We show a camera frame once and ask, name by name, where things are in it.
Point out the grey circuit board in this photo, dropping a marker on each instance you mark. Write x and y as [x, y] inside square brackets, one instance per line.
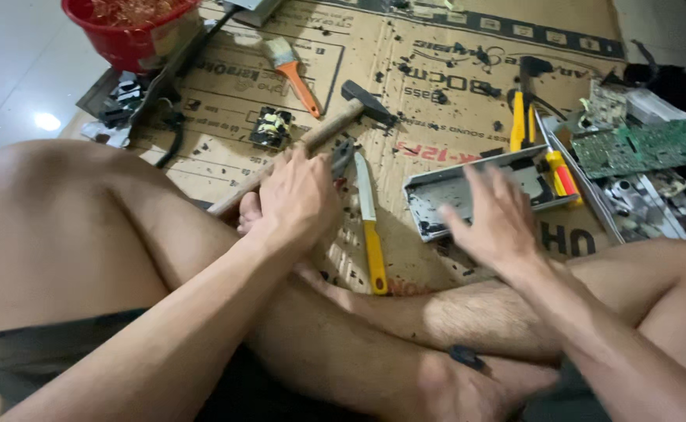
[606, 102]

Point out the person's dark shorts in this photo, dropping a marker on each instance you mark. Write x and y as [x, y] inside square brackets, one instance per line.
[55, 357]

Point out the small black plastic piece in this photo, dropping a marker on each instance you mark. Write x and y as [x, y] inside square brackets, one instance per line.
[467, 357]

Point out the red plastic bucket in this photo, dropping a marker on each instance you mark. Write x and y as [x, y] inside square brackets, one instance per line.
[126, 44]

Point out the black cloth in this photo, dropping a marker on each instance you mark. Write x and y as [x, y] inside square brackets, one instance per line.
[683, 82]

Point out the person's right leg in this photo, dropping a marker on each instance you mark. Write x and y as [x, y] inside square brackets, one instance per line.
[495, 316]

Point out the person's leg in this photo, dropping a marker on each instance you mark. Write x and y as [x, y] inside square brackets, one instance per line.
[495, 316]
[85, 234]

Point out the grey device housing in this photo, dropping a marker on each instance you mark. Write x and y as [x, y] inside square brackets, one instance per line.
[255, 9]

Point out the grey pliers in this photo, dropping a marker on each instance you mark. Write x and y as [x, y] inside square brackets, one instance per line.
[343, 157]

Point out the person's left fingers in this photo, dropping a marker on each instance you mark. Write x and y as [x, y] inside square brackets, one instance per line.
[305, 161]

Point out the black yellow transformer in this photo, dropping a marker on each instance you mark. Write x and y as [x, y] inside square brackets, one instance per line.
[271, 126]

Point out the thin metal panel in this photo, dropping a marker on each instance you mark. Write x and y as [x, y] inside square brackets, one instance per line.
[577, 181]

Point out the person's left hand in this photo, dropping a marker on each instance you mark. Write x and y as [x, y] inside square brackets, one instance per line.
[296, 202]

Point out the yellow red screwdriver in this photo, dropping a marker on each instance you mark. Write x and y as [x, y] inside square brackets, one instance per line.
[562, 176]

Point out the person's right hand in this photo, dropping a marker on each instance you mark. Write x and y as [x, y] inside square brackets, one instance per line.
[501, 234]

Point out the grey metal casing tray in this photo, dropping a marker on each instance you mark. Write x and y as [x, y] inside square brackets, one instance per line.
[436, 196]

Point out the heap of scrap metal parts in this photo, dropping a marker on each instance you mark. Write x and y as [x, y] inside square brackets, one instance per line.
[653, 205]

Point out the green circuit board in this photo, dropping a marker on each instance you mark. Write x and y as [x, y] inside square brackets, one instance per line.
[647, 146]

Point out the grey metal box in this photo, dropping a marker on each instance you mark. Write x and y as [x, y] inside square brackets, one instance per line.
[653, 105]

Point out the pile of black white scrap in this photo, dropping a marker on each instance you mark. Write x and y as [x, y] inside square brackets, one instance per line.
[120, 102]

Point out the printed brown cardboard sheet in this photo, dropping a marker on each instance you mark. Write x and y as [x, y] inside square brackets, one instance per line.
[436, 47]

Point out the person's left leg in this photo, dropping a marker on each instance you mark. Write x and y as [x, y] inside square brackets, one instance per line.
[85, 234]

